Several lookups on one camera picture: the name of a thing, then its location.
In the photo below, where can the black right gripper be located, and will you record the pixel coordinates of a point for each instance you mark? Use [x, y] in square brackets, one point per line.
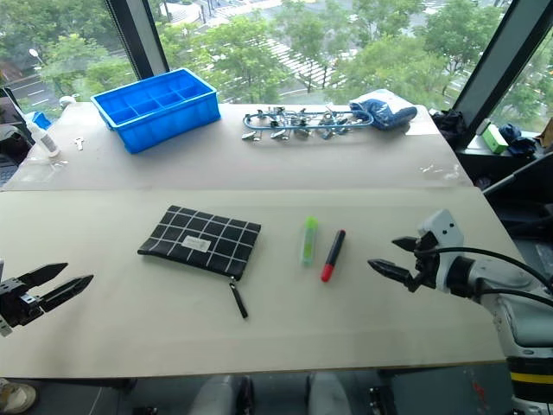
[425, 263]

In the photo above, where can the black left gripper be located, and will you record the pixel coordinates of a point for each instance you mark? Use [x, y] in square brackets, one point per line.
[19, 302]

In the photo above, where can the black red marker pen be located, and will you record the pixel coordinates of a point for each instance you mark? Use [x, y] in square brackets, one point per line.
[332, 257]

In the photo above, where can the green highlighter pen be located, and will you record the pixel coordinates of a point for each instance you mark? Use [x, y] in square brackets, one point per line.
[309, 242]

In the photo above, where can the black grid pencil pouch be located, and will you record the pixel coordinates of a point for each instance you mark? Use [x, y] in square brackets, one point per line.
[203, 235]

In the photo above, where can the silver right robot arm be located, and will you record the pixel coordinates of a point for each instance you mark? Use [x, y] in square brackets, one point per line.
[523, 320]

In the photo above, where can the clear plastic scraps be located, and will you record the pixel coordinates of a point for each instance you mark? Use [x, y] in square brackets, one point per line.
[445, 173]

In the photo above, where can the small clear plastic scrap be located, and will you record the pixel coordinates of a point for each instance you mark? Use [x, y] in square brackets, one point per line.
[56, 163]

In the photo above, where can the black cloth bundle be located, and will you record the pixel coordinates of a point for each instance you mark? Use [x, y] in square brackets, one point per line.
[449, 127]

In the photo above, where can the small white key-shaped piece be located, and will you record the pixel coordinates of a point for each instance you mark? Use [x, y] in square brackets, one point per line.
[79, 143]

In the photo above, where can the white plastic bottle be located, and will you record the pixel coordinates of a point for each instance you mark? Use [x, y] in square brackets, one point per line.
[45, 140]

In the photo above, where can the silver hanger clip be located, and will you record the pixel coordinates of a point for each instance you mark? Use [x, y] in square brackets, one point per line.
[251, 137]
[327, 133]
[278, 135]

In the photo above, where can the black chair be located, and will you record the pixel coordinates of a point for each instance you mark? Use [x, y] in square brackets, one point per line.
[527, 186]

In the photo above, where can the blue cloth in plastic bag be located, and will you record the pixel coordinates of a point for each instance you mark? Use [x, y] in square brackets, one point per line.
[384, 110]

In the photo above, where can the green box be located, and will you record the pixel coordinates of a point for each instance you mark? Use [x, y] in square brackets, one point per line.
[494, 140]

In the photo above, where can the small blue container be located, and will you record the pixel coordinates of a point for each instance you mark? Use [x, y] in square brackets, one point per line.
[42, 120]

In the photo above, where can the dark blue cloth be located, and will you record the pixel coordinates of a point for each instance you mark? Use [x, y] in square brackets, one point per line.
[518, 138]

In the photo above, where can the blue clip hanger rack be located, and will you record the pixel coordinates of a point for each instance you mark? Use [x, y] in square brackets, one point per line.
[302, 119]

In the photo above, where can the white round object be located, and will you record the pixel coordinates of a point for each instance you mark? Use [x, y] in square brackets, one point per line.
[67, 102]

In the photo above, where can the brown cardboard box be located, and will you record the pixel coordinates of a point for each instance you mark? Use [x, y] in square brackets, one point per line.
[545, 139]

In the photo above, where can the blue plastic divided bin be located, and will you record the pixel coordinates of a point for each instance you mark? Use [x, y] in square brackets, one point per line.
[160, 116]

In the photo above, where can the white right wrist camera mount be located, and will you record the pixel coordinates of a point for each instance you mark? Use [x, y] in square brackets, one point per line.
[445, 229]

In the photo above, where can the dark window frame post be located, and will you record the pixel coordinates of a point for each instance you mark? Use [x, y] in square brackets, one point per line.
[497, 65]
[138, 39]

